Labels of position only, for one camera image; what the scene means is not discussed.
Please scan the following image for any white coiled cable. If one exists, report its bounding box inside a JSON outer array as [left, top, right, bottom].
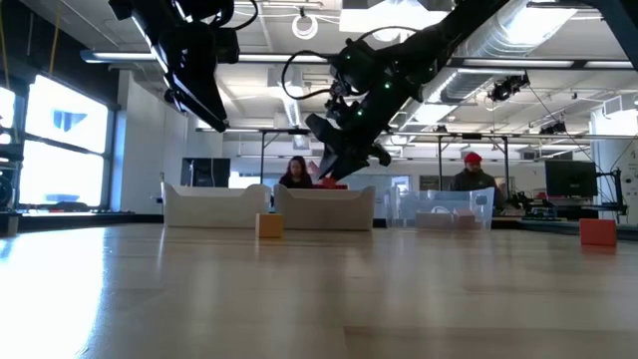
[[291, 13, 319, 41]]

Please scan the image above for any red cube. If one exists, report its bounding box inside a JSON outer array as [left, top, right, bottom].
[[579, 217, 618, 247]]

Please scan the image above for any pinkish natural wood cube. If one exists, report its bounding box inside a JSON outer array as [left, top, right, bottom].
[[453, 208, 479, 230]]

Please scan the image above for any black ceiling device cluster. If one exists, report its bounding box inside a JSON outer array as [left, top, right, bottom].
[[487, 73, 530, 104]]

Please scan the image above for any bright ceiling panel light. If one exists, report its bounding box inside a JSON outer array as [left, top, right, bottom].
[[507, 4, 579, 50]]

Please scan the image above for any person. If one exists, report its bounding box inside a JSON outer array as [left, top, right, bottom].
[[278, 155, 315, 189], [451, 152, 505, 210]]

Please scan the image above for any narrow bright window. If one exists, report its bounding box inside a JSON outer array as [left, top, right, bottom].
[[0, 87, 16, 146]]

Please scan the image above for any small black ceiling device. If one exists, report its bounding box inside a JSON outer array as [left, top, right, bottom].
[[538, 119, 567, 136]]

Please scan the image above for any grey plastic bin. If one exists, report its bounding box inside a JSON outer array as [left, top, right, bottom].
[[272, 182, 377, 231]]

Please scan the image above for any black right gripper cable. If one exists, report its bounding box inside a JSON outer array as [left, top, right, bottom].
[[281, 24, 425, 101]]

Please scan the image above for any clear plastic bin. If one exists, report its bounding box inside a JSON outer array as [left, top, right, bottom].
[[383, 186, 495, 231]]

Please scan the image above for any long ceiling tube light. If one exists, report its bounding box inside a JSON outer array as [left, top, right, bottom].
[[451, 58, 638, 70], [79, 49, 330, 64]]

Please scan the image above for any orange cube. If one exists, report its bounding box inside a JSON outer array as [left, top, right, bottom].
[[255, 212, 284, 239]]

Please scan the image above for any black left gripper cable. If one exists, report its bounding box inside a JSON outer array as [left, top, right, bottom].
[[213, 0, 260, 31]]

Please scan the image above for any yellow hanging strap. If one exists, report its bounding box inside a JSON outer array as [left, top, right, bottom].
[[48, 0, 64, 76]]

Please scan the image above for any large bright window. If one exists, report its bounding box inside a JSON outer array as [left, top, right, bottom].
[[19, 74, 111, 208]]

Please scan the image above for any black monitor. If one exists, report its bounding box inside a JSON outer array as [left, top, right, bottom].
[[544, 159, 599, 198], [179, 158, 232, 188]]

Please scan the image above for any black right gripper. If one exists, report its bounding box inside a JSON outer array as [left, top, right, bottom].
[[304, 78, 421, 181]]

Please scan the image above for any black workbench frame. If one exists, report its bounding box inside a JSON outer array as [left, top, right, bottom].
[[595, 168, 628, 223]]

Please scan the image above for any black aluminium table frame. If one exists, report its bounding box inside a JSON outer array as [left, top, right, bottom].
[[0, 211, 638, 243]]

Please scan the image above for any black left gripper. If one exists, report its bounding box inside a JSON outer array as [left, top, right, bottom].
[[132, 9, 230, 134]]

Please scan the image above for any white plastic bin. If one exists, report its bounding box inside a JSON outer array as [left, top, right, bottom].
[[162, 181, 272, 229]]

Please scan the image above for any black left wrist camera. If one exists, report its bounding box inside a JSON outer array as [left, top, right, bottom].
[[211, 27, 241, 65]]

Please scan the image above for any black round equipment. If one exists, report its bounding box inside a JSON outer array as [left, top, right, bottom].
[[0, 142, 24, 238]]

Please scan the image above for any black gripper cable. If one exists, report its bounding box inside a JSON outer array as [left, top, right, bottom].
[[213, 0, 260, 31], [281, 24, 425, 101]]

